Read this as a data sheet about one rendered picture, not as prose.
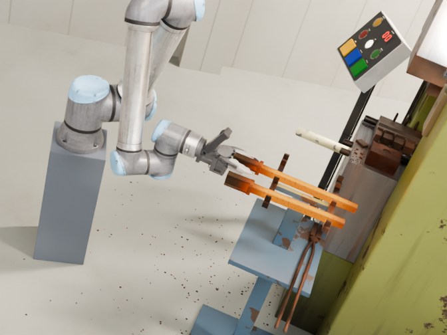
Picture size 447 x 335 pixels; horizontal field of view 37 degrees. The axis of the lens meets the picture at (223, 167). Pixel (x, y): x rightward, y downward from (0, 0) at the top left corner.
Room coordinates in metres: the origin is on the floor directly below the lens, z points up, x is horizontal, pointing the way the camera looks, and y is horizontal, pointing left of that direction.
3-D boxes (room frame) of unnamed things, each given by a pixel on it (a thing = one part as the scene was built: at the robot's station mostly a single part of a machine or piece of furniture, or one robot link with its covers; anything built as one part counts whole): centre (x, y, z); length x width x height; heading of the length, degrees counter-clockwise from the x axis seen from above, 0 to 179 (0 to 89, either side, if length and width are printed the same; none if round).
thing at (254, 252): (1.92, -0.29, 0.66); 0.40 x 0.30 x 0.02; 174
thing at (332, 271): (2.37, -0.75, 0.23); 0.56 x 0.38 x 0.47; 82
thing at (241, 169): (1.91, -0.05, 0.91); 0.09 x 0.03 x 0.06; 62
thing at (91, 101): (2.22, 0.58, 0.79); 0.17 x 0.15 x 0.18; 125
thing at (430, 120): (2.13, -0.62, 1.27); 0.09 x 0.02 x 0.17; 172
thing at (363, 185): (2.37, -0.75, 0.69); 0.56 x 0.38 x 0.45; 82
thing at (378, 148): (2.27, -0.57, 0.95); 0.12 x 0.09 x 0.07; 82
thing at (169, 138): (1.98, 0.21, 0.91); 0.12 x 0.09 x 0.10; 83
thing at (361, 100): (3.02, -0.53, 0.54); 0.04 x 0.04 x 1.08; 82
